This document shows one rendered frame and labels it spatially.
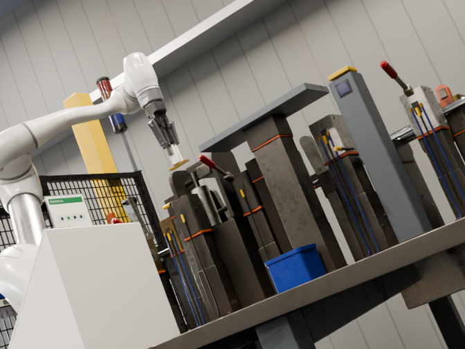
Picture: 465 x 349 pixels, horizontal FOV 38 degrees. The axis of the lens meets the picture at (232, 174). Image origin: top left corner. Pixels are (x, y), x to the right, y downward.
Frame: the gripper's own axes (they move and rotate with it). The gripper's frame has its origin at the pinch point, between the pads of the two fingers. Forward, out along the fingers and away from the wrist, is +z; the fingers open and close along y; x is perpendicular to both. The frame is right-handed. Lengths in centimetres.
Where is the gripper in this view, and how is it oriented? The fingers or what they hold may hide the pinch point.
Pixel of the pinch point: (174, 155)
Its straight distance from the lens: 242.7
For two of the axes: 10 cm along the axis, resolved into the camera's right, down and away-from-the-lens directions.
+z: 4.0, 9.0, -2.0
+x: 7.5, -4.4, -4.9
